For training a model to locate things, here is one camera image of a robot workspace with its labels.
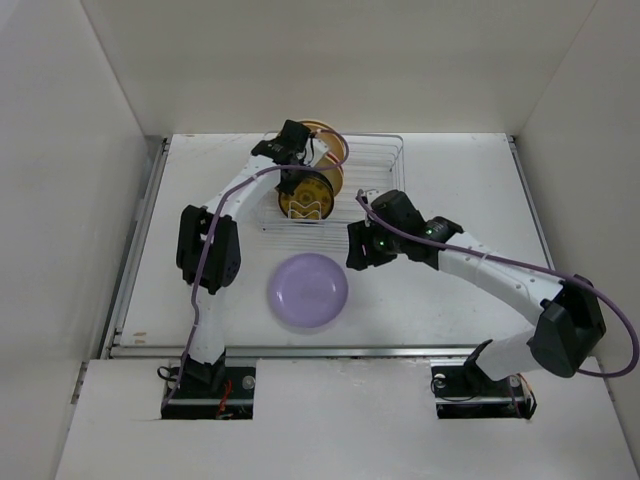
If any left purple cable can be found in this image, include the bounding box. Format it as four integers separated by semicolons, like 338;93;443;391
164;130;347;416

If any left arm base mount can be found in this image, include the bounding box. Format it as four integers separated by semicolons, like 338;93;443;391
160;366;256;420

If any lavender plastic plate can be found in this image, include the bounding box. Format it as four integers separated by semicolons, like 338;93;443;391
267;253;349;329

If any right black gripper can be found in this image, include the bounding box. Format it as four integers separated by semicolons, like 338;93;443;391
345;217;404;271

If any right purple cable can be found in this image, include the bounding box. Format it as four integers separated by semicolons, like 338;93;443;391
354;188;640;377

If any brown yellow patterned plate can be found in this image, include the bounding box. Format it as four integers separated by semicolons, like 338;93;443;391
278;174;335;221

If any white wire dish rack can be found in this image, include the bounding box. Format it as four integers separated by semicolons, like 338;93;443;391
255;134;405;252

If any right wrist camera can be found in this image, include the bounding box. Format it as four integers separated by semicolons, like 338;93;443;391
363;189;382;203

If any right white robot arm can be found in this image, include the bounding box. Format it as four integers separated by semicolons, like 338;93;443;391
346;189;606;394

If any cream white plastic plate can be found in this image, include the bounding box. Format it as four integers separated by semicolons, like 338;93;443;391
300;119;347;162

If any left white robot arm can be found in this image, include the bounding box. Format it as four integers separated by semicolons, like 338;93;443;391
176;120;326;397

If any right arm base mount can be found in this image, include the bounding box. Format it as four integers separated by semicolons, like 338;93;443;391
430;365;538;421

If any purple cable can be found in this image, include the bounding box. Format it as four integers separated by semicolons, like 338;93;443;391
354;188;640;377
164;130;347;416

